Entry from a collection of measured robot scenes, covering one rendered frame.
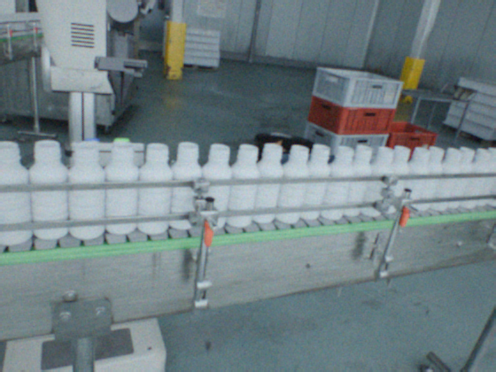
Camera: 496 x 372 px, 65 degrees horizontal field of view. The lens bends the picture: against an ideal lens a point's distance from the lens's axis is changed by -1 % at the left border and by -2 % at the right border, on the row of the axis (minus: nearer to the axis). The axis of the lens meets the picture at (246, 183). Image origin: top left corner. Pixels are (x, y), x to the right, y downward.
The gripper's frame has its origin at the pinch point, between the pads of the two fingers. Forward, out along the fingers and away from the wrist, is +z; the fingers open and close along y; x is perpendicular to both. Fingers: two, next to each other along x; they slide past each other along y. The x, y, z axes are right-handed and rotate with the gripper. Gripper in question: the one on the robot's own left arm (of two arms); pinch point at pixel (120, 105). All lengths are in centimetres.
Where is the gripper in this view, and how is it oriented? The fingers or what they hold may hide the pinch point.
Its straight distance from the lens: 88.2
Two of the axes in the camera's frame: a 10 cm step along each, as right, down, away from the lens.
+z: -0.1, 10.0, 0.7
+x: -4.1, -0.7, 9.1
